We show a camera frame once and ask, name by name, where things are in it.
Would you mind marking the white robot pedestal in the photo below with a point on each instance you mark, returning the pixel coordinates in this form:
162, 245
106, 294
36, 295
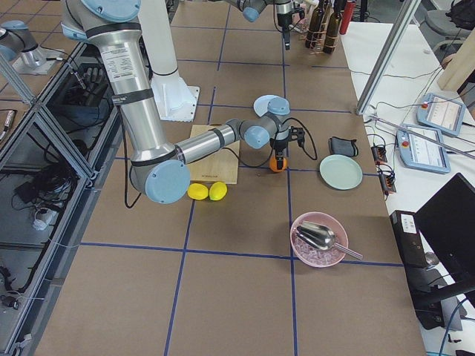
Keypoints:
176, 101

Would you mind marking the teach pendant lower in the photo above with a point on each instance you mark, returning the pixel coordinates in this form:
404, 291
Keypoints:
419, 149

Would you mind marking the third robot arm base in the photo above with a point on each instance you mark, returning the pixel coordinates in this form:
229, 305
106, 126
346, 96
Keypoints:
19, 46

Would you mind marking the dark wine bottle back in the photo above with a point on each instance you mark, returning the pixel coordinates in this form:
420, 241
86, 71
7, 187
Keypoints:
315, 24

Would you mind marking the aluminium frame post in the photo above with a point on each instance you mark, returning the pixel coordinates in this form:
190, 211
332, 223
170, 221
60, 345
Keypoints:
395, 35

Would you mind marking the pink bowl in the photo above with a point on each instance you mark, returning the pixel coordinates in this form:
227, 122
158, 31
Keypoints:
309, 247

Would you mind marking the yellow lemon right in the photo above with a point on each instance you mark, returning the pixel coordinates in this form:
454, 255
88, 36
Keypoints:
217, 191

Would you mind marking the yellow lemon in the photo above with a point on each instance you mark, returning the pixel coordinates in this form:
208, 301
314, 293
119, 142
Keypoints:
217, 191
198, 191

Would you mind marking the dark grey folded cloth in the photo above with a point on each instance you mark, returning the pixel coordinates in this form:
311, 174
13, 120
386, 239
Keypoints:
345, 147

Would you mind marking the orange fruit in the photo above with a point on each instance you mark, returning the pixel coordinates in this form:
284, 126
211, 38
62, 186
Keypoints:
277, 164

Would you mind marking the teach pendant upper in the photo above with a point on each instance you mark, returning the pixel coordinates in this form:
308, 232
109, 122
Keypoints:
442, 113

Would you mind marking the wooden cutting board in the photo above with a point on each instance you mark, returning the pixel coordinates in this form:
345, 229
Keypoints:
206, 156

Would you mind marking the yellow lemon left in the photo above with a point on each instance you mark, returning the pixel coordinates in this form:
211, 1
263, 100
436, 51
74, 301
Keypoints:
198, 191

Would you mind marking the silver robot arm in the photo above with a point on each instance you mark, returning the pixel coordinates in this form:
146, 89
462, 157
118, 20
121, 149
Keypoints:
252, 9
135, 44

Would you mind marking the mint green plate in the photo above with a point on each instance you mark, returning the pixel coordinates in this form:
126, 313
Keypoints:
341, 172

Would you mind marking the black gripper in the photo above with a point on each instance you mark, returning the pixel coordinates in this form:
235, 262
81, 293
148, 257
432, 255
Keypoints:
283, 16
279, 142

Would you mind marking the metal scoop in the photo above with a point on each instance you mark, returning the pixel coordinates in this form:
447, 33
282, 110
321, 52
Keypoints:
322, 238

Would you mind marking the light blue plate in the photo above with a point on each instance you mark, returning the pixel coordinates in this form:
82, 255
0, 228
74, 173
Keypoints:
271, 104

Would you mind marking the dark wine bottle front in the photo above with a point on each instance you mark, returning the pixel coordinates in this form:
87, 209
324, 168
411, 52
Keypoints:
333, 28

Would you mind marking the black monitor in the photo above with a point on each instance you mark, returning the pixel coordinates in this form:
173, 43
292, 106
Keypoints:
446, 221

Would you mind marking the dark wine bottle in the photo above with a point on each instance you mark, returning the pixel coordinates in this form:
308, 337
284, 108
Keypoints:
315, 24
333, 28

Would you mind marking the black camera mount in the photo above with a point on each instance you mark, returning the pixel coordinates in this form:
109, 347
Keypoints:
297, 134

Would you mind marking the black computer box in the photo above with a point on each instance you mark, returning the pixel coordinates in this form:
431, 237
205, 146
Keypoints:
408, 239

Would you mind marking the copper wire bottle rack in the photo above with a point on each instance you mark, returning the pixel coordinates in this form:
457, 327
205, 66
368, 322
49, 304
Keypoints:
318, 48

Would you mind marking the teach pendant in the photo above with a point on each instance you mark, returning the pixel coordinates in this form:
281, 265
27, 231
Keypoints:
442, 113
419, 149

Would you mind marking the red cylinder bottle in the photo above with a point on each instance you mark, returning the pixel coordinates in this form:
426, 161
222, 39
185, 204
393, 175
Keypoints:
347, 16

